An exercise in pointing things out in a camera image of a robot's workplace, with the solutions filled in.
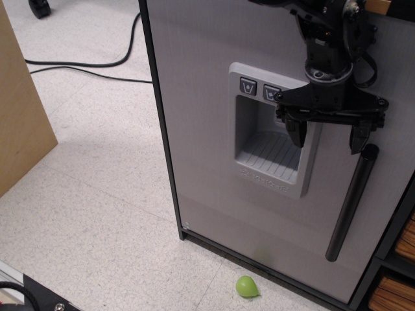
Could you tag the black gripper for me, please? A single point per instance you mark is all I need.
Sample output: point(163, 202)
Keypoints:
point(339, 104)

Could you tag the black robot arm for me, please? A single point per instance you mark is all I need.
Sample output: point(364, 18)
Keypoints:
point(337, 35)

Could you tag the dark grey fridge cabinet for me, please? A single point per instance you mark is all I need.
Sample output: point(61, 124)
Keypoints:
point(162, 129)

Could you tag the wooden board top right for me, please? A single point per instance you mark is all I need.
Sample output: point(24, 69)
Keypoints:
point(378, 6)

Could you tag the wicker basket upper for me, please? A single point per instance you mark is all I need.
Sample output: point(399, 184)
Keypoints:
point(405, 246)

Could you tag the wicker basket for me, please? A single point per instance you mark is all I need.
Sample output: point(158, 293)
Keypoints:
point(405, 246)
point(393, 295)

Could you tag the grey side shelf unit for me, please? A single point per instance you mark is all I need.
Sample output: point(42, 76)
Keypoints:
point(384, 258)

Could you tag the wicker basket lower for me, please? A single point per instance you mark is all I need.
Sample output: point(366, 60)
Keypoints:
point(393, 295)

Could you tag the small green toy pear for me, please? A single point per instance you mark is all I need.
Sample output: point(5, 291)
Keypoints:
point(246, 287)

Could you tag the light wooden panel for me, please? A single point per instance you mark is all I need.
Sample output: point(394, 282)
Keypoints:
point(26, 133)

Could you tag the black caster wheel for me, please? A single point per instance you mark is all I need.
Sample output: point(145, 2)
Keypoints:
point(40, 8)

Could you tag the black fridge door handle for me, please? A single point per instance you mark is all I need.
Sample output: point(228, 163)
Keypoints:
point(358, 183)

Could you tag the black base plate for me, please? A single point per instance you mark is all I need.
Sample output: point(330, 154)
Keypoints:
point(47, 299)

